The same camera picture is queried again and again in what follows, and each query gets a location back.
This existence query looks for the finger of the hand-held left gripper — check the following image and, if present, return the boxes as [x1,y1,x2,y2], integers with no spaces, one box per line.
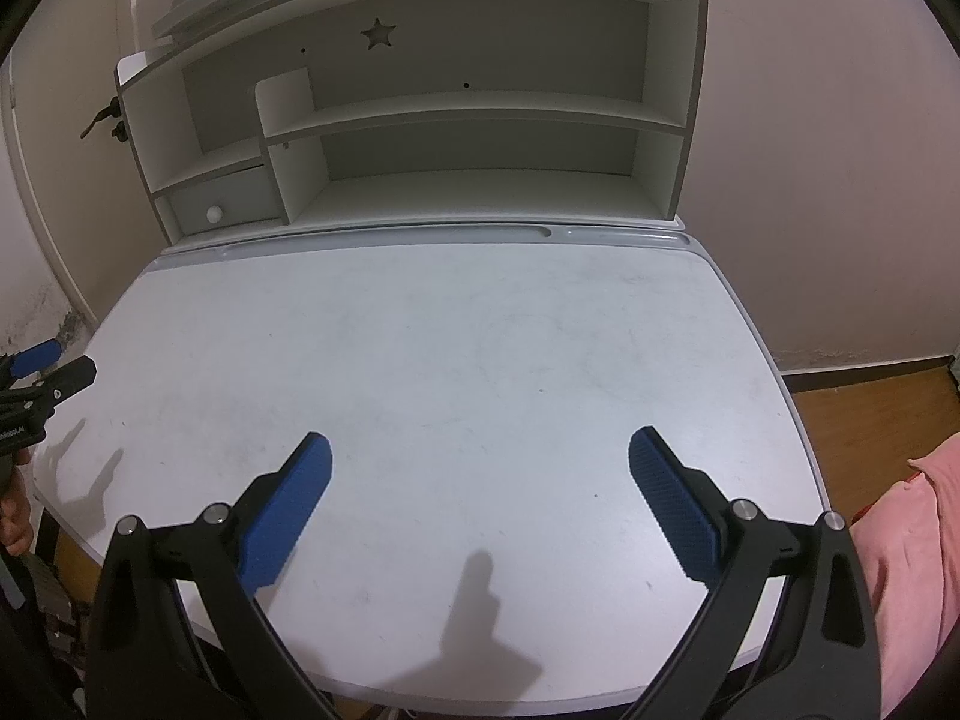
[7,339,64,380]
[22,357,98,410]

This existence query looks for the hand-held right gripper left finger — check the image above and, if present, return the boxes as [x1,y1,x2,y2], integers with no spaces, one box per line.
[84,431,338,720]

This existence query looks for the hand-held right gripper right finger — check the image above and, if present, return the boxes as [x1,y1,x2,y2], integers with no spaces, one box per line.
[628,426,882,720]

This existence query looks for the person's left hand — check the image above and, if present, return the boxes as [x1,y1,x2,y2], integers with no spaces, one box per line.
[0,448,37,551]

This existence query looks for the white hutch drawer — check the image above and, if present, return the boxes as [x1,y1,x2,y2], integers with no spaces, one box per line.
[171,165,282,235]

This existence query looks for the cream door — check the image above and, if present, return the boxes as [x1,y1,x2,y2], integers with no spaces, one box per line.
[7,0,162,327]

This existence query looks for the white desk hutch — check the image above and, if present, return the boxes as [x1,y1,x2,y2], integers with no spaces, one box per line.
[114,0,710,230]

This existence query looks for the dark door handle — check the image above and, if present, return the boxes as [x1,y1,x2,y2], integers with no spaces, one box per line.
[80,101,121,140]

